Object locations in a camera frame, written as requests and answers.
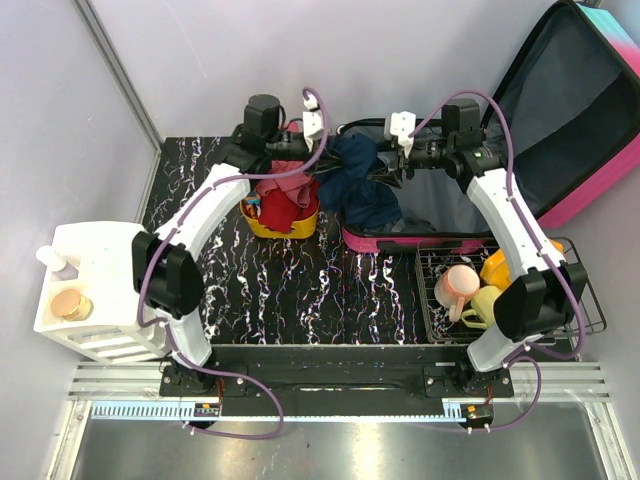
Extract navy blue garment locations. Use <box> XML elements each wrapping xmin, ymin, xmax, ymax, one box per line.
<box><xmin>315</xmin><ymin>134</ymin><xmax>402</xmax><ymax>230</ymax></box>

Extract pink ribbed garment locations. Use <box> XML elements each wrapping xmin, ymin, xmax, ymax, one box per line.
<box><xmin>256</xmin><ymin>160</ymin><xmax>318</xmax><ymax>211</ymax></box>

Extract orange plastic basket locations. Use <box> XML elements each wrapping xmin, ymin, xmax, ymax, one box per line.
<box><xmin>240</xmin><ymin>195</ymin><xmax>319</xmax><ymax>240</ymax></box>

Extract teal and pink kids suitcase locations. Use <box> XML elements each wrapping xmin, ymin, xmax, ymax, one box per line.
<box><xmin>335</xmin><ymin>0</ymin><xmax>640</xmax><ymax>255</ymax></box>

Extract white cylindrical tube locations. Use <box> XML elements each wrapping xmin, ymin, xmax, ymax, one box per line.
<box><xmin>35</xmin><ymin>245</ymin><xmax>79</xmax><ymax>281</ymax></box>

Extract gold lidded cosmetic jar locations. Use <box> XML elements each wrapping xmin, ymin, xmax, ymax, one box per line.
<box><xmin>50</xmin><ymin>289</ymin><xmax>93</xmax><ymax>321</ymax></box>

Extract colourful patterned cloth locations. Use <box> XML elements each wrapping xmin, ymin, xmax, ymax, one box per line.
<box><xmin>243</xmin><ymin>196</ymin><xmax>261</xmax><ymax>220</ymax></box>

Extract red garment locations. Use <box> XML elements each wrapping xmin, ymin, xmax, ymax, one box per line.
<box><xmin>258</xmin><ymin>199</ymin><xmax>319</xmax><ymax>239</ymax></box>

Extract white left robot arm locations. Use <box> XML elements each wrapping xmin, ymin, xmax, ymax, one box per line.
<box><xmin>131</xmin><ymin>87</ymin><xmax>328</xmax><ymax>396</ymax></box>

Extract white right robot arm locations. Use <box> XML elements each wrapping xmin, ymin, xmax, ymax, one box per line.
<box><xmin>384</xmin><ymin>90</ymin><xmax>587</xmax><ymax>397</ymax></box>

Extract pink plastic cup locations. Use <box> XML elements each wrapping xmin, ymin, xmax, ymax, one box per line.
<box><xmin>434</xmin><ymin>265</ymin><xmax>481</xmax><ymax>323</ymax></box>

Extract yellow-green plastic cup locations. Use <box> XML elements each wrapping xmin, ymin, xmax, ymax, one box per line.
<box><xmin>460</xmin><ymin>286</ymin><xmax>502</xmax><ymax>330</ymax></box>

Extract white compartment organizer box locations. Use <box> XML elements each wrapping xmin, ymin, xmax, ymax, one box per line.
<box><xmin>33</xmin><ymin>221</ymin><xmax>167</xmax><ymax>365</ymax></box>

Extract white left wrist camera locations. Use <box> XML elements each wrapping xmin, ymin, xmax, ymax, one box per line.
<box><xmin>302</xmin><ymin>98</ymin><xmax>324</xmax><ymax>151</ymax></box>

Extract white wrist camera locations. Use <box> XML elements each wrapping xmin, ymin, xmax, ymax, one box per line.
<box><xmin>385</xmin><ymin>111</ymin><xmax>417</xmax><ymax>158</ymax></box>
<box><xmin>302</xmin><ymin>98</ymin><xmax>324</xmax><ymax>151</ymax></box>

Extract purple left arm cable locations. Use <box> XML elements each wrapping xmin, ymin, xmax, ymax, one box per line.
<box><xmin>137</xmin><ymin>87</ymin><xmax>331</xmax><ymax>440</ymax></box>

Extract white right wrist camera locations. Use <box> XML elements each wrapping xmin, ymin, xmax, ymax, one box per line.
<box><xmin>385</xmin><ymin>111</ymin><xmax>417</xmax><ymax>158</ymax></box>

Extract black wire dish rack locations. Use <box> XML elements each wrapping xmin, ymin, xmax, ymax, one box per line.
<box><xmin>415</xmin><ymin>237</ymin><xmax>607</xmax><ymax>346</ymax></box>

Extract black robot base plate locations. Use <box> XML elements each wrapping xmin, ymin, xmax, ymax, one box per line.
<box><xmin>158</xmin><ymin>342</ymin><xmax>516</xmax><ymax>401</ymax></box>

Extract aluminium slotted rail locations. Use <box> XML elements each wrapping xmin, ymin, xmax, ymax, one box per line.
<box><xmin>69</xmin><ymin>362</ymin><xmax>611</xmax><ymax>423</ymax></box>

